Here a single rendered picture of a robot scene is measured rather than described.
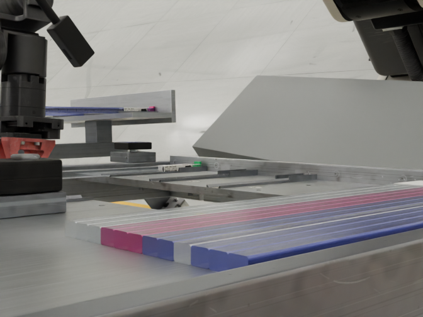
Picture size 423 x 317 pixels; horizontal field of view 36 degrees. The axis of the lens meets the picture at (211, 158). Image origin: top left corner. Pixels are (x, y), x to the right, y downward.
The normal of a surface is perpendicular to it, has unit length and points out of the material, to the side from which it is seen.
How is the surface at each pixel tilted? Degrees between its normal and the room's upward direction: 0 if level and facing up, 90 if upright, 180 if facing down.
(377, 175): 48
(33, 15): 82
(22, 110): 69
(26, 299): 42
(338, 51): 0
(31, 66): 83
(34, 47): 87
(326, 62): 0
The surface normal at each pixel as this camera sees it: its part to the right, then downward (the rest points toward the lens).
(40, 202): 0.70, 0.04
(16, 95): 0.04, -0.01
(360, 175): -0.71, 0.04
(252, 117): -0.47, -0.72
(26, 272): 0.00, -1.00
